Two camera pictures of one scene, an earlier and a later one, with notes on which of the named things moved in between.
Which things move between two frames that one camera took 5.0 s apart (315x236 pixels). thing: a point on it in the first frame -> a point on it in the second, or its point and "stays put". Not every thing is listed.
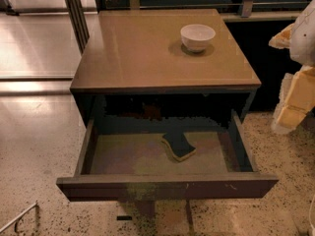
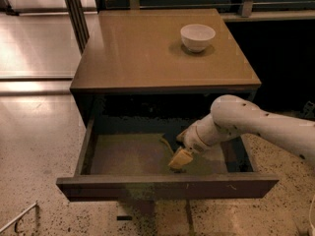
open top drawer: x=129 y=162 stays put
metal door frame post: x=76 y=12 stays put
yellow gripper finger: x=296 y=99 -> x=180 y=158
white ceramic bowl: x=197 y=36 stays put
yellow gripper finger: x=283 y=39 -> x=181 y=137
